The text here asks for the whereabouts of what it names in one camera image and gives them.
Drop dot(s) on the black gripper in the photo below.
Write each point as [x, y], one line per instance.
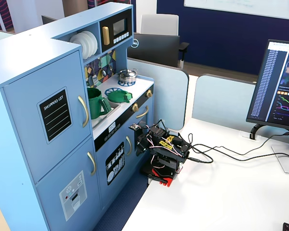
[141, 142]

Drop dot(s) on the green pitcher lid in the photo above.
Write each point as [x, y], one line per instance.
[116, 96]

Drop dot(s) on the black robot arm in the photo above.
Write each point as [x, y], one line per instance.
[168, 154]

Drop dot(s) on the steel pot lid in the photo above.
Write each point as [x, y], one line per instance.
[127, 72]

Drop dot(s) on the red table clamp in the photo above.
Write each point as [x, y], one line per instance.
[167, 181]

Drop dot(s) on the gold stove knob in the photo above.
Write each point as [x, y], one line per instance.
[148, 93]
[135, 107]

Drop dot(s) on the grey toy sink basin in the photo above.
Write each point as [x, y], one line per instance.
[98, 121]

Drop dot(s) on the light blue desk divider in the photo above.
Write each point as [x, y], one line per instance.
[168, 96]
[221, 101]

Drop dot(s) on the green plastic pitcher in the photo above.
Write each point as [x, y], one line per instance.
[95, 103]

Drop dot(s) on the small steel pot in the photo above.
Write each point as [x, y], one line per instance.
[127, 79]

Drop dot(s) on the steel slotted spatula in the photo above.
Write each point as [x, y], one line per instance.
[95, 80]

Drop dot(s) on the steel ladle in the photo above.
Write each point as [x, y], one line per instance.
[103, 72]

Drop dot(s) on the steel spoon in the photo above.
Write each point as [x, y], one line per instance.
[110, 68]

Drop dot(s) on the black shopping list board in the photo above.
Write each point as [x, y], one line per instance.
[54, 115]

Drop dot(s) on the black dell monitor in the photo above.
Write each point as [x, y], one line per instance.
[154, 48]

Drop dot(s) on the white toy plate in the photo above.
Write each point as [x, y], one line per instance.
[78, 45]
[92, 47]
[96, 42]

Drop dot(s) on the blue wooden toy kitchen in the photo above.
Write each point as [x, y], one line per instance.
[26, 120]

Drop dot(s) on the grey office chair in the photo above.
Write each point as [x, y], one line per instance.
[159, 24]

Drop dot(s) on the black toy microwave door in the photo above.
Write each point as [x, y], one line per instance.
[125, 14]

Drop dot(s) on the silver monitor stand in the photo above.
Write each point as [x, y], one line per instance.
[286, 163]

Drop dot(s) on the lit computer monitor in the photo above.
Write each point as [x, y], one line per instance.
[279, 84]

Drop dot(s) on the small wrist camera board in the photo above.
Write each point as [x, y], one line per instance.
[135, 126]

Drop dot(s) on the white wall whiteboard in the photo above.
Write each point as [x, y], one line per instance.
[231, 4]

